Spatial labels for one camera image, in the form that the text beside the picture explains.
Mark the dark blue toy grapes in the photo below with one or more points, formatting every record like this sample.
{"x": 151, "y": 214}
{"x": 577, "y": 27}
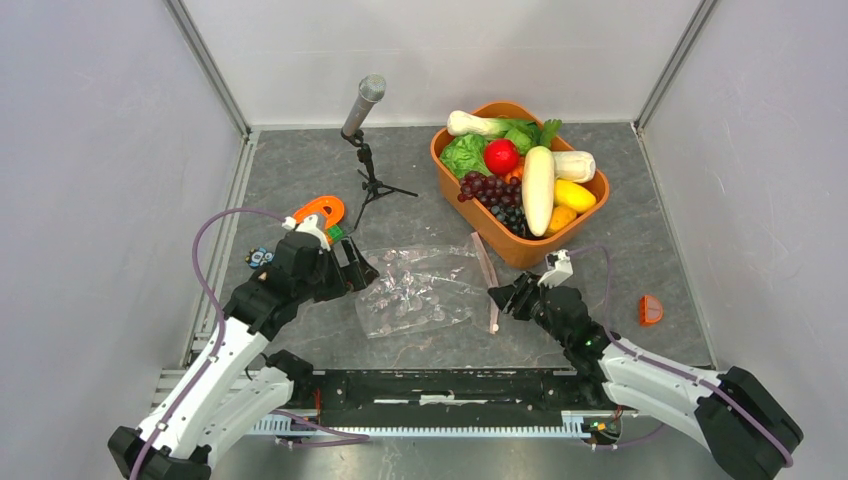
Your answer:
{"x": 513, "y": 219}

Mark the small orange toy pumpkin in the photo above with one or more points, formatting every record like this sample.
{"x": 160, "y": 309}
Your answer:
{"x": 514, "y": 173}

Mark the yellow orange toy fruit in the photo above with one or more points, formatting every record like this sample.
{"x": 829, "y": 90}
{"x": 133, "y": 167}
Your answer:
{"x": 561, "y": 217}

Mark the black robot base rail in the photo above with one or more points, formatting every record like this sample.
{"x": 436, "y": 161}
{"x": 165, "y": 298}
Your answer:
{"x": 446, "y": 398}

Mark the white daikon radish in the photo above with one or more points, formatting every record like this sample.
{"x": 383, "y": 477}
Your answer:
{"x": 538, "y": 183}

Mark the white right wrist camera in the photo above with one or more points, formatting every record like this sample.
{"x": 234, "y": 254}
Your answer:
{"x": 559, "y": 269}

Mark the blue owl wooden block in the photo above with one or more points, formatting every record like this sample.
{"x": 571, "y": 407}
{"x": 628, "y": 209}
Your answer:
{"x": 258, "y": 257}

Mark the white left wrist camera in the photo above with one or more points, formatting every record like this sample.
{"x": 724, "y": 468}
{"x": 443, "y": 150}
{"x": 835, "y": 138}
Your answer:
{"x": 313, "y": 224}

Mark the white napa cabbage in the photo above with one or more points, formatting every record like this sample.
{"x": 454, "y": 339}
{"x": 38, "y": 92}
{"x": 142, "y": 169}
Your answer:
{"x": 575, "y": 166}

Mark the green lettuce leaf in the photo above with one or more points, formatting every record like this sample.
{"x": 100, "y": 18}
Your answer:
{"x": 464, "y": 154}

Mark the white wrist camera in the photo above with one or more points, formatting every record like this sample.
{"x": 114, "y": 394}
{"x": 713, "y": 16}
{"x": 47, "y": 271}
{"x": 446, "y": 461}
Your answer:
{"x": 559, "y": 269}
{"x": 313, "y": 224}

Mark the clear zip top bag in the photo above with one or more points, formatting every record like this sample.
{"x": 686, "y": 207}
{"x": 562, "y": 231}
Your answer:
{"x": 423, "y": 288}

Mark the green toy brick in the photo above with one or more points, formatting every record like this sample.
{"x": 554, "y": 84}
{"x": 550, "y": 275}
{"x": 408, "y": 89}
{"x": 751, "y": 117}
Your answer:
{"x": 335, "y": 233}

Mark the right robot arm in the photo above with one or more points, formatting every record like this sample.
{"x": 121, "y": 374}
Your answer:
{"x": 731, "y": 414}

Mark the yellow toy lemon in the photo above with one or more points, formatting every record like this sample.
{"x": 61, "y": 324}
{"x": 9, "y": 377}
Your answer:
{"x": 573, "y": 196}

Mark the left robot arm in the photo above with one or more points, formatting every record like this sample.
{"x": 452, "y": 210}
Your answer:
{"x": 199, "y": 421}

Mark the silver microphone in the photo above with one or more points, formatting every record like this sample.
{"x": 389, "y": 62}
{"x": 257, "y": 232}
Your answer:
{"x": 371, "y": 90}

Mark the orange plastic basket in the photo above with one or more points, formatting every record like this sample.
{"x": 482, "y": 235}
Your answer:
{"x": 514, "y": 250}

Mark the orange toy slice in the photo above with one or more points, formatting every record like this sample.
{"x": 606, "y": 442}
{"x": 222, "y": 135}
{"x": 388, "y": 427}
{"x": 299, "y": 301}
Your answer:
{"x": 651, "y": 311}

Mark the red toy apple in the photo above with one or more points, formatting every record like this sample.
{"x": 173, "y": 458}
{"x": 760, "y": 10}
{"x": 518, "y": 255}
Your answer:
{"x": 501, "y": 156}

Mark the black microphone tripod stand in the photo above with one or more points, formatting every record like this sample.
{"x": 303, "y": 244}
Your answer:
{"x": 373, "y": 187}

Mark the purple toy grapes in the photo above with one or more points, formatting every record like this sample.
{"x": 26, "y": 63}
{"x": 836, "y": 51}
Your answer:
{"x": 491, "y": 190}

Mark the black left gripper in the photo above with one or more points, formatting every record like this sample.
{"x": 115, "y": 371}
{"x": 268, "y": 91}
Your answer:
{"x": 356, "y": 275}

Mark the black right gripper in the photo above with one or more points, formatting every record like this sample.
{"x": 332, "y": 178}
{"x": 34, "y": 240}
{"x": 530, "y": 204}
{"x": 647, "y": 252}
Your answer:
{"x": 526, "y": 284}

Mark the green bumpy custard apple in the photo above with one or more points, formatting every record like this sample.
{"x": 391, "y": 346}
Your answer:
{"x": 522, "y": 141}

